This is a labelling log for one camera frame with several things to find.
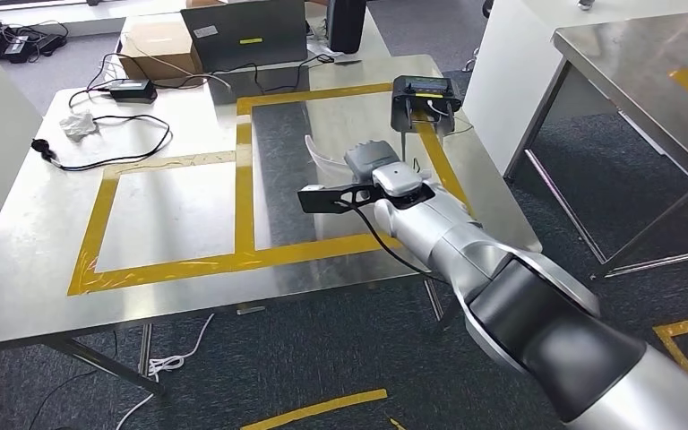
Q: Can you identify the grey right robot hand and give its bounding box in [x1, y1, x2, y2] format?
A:
[343, 140, 402, 179]

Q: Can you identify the white curved plastic part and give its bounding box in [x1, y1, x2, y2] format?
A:
[303, 134, 358, 191]

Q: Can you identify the steel workbench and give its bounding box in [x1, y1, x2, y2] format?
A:
[0, 53, 544, 398]

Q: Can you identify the black remote controller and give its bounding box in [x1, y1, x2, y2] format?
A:
[390, 74, 464, 136]

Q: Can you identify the white desk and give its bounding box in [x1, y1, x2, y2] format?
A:
[115, 0, 392, 90]

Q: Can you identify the black speaker box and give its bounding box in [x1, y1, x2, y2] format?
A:
[326, 0, 369, 56]

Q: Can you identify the dark grey laptop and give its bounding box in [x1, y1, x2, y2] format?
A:
[179, 0, 311, 75]

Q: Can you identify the brown cardboard box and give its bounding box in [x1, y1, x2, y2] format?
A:
[118, 21, 204, 82]

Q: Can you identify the black power adapter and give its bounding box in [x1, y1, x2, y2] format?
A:
[107, 78, 159, 106]

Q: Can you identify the steel table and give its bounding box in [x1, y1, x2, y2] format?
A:
[503, 8, 688, 280]

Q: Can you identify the crumpled white tissue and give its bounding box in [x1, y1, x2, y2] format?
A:
[58, 110, 99, 143]

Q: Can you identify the black power brick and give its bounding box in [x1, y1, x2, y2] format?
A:
[0, 35, 31, 65]
[34, 33, 70, 57]

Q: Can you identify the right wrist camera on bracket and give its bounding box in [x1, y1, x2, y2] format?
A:
[297, 182, 383, 216]

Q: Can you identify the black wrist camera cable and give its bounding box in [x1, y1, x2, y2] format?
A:
[334, 202, 449, 285]

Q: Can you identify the black laptop cable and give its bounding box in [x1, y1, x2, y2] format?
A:
[225, 53, 336, 96]

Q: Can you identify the white floor cable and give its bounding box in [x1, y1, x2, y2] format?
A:
[115, 313, 216, 430]

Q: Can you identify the black cable with plug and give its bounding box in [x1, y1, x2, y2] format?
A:
[30, 112, 173, 173]

